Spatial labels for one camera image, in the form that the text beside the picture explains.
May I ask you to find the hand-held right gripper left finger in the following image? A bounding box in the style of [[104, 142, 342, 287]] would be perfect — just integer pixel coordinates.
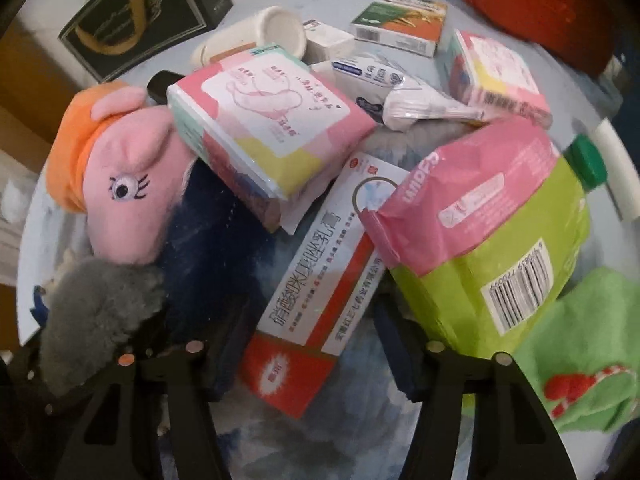
[[45, 305, 251, 480]]

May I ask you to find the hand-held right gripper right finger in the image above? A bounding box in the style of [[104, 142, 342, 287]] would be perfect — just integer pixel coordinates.
[[375, 295, 558, 480]]

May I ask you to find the red and white medicine box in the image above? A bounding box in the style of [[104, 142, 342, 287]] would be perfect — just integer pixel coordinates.
[[239, 150, 411, 420]]

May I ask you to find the grey fluffy plush toy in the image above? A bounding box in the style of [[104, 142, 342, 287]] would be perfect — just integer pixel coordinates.
[[37, 257, 166, 396]]

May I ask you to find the pink and green wipes pack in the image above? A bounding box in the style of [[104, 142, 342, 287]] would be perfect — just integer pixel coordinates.
[[362, 122, 593, 358]]

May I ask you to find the green plush hat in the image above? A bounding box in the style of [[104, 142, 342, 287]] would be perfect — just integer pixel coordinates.
[[462, 266, 640, 433]]

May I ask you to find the blue marbled desktop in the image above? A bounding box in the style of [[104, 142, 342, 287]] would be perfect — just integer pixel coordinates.
[[15, 0, 631, 480]]

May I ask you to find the dark blue furry cloth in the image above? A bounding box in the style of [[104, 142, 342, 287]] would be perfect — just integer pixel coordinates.
[[160, 160, 281, 351]]

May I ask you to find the pink pig plush toy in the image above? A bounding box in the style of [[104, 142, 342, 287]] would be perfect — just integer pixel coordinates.
[[47, 80, 201, 267]]

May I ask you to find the white plastic swab packet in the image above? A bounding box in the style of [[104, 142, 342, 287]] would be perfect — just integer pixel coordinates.
[[382, 85, 488, 132]]

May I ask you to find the large pink tissue pack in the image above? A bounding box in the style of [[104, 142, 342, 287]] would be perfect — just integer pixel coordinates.
[[166, 44, 378, 233]]

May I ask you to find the bottle with green cap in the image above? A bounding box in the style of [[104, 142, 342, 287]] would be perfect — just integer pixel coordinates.
[[562, 135, 608, 193]]

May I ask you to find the black remote control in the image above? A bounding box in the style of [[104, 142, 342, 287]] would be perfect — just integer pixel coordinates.
[[147, 71, 183, 106]]

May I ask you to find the white wipes packet blue label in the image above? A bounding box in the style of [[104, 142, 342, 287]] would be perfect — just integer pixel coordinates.
[[310, 52, 436, 113]]

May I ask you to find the small pink tissue pack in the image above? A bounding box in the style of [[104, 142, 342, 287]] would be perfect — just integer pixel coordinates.
[[446, 30, 553, 128]]

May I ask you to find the white paper roll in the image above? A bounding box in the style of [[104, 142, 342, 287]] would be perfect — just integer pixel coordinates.
[[594, 116, 640, 223]]

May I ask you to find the small white box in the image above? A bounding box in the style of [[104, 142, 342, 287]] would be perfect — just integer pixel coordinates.
[[301, 19, 357, 63]]

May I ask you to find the white paper cup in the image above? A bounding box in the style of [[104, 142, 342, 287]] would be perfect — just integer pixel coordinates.
[[191, 6, 307, 67]]

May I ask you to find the green and orange crayon box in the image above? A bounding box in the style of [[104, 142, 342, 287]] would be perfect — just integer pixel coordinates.
[[349, 0, 448, 58]]

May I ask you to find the black box with gold print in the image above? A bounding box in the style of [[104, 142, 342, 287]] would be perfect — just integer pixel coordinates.
[[57, 0, 235, 85]]

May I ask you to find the red plastic carry case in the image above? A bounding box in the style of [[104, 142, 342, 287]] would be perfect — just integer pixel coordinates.
[[454, 0, 621, 78]]

